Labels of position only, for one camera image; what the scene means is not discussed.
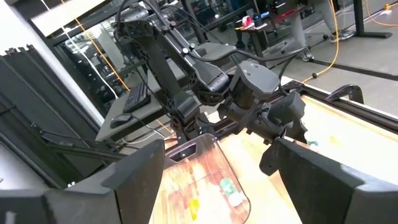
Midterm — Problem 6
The black computer mouse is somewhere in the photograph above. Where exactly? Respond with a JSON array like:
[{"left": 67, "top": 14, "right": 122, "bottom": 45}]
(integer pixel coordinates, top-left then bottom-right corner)
[{"left": 109, "top": 113, "right": 134, "bottom": 129}]

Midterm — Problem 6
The thin white cord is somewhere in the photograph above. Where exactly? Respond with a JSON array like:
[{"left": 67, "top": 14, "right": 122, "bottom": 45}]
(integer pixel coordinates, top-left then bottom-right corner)
[{"left": 40, "top": 0, "right": 119, "bottom": 100}]

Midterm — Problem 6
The clear plastic bin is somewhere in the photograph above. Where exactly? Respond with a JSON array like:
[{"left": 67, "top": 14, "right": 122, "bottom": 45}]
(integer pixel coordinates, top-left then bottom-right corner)
[{"left": 150, "top": 133, "right": 252, "bottom": 224}]

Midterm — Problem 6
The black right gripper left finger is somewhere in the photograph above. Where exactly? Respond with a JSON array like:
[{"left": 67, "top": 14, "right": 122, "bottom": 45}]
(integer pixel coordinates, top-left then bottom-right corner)
[{"left": 0, "top": 139, "right": 166, "bottom": 224}]

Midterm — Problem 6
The yellow extension cable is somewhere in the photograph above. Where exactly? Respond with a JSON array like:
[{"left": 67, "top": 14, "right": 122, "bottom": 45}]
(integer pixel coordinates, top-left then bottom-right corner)
[
  {"left": 301, "top": 0, "right": 340, "bottom": 84},
  {"left": 363, "top": 0, "right": 398, "bottom": 27}
]

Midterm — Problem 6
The black clamp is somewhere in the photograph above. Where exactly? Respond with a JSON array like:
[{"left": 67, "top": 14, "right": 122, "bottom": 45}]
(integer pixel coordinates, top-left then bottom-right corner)
[{"left": 326, "top": 83, "right": 364, "bottom": 105}]

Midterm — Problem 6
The black desk leg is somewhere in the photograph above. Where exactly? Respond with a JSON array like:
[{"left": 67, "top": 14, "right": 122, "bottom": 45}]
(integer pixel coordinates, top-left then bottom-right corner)
[{"left": 353, "top": 0, "right": 393, "bottom": 39}]

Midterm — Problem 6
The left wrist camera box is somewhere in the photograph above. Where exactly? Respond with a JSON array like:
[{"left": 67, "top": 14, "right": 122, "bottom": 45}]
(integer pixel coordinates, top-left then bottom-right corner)
[{"left": 267, "top": 91, "right": 307, "bottom": 125}]

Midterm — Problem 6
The black keyboard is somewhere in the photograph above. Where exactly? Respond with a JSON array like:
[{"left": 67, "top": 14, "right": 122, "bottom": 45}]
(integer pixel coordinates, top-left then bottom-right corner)
[{"left": 122, "top": 82, "right": 152, "bottom": 114}]

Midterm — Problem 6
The red and white object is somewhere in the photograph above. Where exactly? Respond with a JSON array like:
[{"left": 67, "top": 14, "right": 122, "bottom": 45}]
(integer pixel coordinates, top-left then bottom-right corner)
[{"left": 241, "top": 14, "right": 254, "bottom": 28}]

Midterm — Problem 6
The person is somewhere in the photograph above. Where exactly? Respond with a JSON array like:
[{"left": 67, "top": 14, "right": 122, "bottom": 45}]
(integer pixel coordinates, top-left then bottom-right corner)
[{"left": 289, "top": 0, "right": 355, "bottom": 62}]

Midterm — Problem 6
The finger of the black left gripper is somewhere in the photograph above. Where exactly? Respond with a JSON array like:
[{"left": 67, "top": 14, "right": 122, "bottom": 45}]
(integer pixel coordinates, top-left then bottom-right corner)
[
  {"left": 285, "top": 119, "right": 308, "bottom": 142},
  {"left": 259, "top": 139, "right": 280, "bottom": 177}
]

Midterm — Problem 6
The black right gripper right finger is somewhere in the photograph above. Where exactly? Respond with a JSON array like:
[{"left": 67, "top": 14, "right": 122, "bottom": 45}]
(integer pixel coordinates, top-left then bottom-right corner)
[{"left": 275, "top": 138, "right": 398, "bottom": 224}]

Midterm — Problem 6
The small black side table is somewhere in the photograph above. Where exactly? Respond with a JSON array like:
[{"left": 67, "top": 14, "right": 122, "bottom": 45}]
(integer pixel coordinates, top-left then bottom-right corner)
[{"left": 233, "top": 23, "right": 271, "bottom": 58}]

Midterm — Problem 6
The grey desk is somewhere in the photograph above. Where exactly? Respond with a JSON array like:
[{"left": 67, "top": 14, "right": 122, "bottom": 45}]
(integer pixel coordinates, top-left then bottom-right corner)
[
  {"left": 95, "top": 93, "right": 165, "bottom": 142},
  {"left": 192, "top": 42, "right": 238, "bottom": 63}
]

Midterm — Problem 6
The thin yellow cord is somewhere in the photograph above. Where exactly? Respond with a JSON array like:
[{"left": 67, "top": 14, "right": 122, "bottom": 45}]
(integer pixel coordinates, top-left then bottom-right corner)
[{"left": 60, "top": 0, "right": 131, "bottom": 91}]

